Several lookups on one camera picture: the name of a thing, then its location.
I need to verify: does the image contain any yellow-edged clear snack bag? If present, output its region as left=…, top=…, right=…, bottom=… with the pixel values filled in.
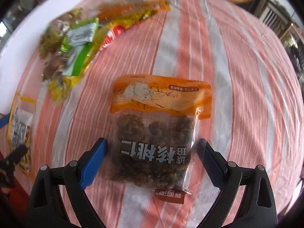
left=7, top=92, right=36, bottom=181

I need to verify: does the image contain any yellow chicken snack pack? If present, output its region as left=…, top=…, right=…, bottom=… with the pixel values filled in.
left=47, top=9, right=158, bottom=105

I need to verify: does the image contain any green-edged brown meat pack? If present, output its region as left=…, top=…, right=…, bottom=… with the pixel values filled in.
left=39, top=8, right=99, bottom=81

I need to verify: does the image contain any orange walnut snack bag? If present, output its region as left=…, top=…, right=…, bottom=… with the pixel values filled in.
left=107, top=75, right=212, bottom=204

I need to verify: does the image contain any orange chicken leg pack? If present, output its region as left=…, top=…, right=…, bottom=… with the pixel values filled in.
left=94, top=0, right=171, bottom=21

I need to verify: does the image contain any striped orange white tablecloth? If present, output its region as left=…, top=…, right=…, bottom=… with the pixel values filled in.
left=15, top=0, right=303, bottom=212

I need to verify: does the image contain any white cardboard box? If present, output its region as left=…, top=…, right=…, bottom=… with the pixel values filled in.
left=0, top=0, right=82, bottom=115

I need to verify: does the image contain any dark wooden side table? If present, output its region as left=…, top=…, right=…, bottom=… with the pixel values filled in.
left=258, top=0, right=303, bottom=49

